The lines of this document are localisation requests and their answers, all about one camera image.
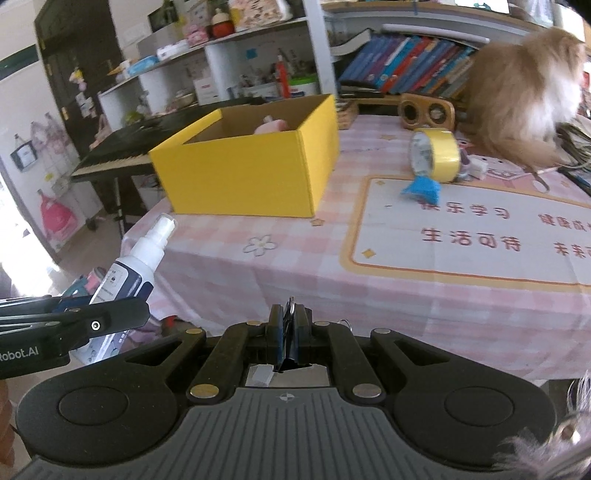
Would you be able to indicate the blue wipes pack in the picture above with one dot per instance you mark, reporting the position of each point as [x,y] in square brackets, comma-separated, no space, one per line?
[143,66]

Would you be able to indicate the yellow tape roll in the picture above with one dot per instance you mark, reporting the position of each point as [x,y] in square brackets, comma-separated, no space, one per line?
[443,154]

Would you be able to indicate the black electronic keyboard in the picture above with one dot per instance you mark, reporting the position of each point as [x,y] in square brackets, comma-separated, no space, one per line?
[120,147]

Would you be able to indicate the pink checked tablecloth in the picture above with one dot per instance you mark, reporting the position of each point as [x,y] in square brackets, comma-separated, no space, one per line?
[369,300]

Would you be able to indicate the fluffy lilac clothing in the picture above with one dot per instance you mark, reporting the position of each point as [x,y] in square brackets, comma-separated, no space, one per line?
[568,443]

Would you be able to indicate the pink box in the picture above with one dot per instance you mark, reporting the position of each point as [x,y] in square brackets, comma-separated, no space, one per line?
[196,36]

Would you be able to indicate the pink plush pig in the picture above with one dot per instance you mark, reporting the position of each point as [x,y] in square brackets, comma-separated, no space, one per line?
[274,127]

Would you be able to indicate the row of colourful books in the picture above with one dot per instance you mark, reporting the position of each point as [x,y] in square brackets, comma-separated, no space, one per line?
[406,64]

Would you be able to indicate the blue crumpled bag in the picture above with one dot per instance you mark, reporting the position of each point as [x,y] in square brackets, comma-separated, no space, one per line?
[422,189]

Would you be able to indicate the white spray bottle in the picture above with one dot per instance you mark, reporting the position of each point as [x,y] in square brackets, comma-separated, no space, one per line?
[138,258]

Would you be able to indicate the grey hanging tote bag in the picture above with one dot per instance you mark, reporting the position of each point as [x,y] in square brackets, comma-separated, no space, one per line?
[24,154]

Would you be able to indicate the wooden bookshelf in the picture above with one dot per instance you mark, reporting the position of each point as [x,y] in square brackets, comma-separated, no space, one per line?
[415,21]

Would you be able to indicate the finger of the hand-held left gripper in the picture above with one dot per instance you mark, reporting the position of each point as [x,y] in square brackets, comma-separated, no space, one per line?
[115,318]
[37,308]

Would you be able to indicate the red tassel ornament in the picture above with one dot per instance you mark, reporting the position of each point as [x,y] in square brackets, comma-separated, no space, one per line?
[282,78]

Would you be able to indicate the white shelf unit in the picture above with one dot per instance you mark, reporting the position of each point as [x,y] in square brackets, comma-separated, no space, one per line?
[217,69]

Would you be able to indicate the wooden chessboard box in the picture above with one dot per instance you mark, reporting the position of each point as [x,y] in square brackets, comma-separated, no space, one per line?
[347,115]

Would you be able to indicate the yellow cardboard box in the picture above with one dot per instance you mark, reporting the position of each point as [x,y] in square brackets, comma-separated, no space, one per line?
[240,175]

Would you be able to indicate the dark photo frame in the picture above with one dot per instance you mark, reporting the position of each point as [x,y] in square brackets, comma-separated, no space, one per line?
[161,18]

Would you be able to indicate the grey and lilac toy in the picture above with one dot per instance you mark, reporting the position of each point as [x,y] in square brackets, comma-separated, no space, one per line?
[475,167]

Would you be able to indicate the white box with red label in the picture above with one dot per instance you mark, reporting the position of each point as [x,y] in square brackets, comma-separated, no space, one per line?
[205,92]

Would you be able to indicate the red and white jar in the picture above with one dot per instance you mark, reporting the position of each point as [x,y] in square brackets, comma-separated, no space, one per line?
[220,27]

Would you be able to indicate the wooden retro radio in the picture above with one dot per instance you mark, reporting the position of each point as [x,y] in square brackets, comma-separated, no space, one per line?
[418,110]

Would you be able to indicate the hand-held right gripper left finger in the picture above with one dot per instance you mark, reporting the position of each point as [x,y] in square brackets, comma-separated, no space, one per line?
[276,337]

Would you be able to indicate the dark wooden door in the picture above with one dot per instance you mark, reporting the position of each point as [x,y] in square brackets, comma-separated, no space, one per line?
[60,69]

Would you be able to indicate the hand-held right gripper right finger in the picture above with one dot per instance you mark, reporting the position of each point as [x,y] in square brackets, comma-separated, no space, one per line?
[304,337]

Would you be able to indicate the fluffy orange cat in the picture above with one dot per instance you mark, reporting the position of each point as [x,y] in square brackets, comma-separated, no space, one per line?
[512,92]

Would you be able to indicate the green and white pen holder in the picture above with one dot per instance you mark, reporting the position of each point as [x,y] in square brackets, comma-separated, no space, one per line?
[304,87]

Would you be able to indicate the pink dress wall picture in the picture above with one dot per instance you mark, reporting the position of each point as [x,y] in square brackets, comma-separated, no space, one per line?
[57,219]

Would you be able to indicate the black binder clip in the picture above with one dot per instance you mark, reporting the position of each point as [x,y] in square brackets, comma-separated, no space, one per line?
[290,339]

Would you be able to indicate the black keyboard stand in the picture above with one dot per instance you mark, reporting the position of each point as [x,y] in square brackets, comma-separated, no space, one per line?
[117,198]

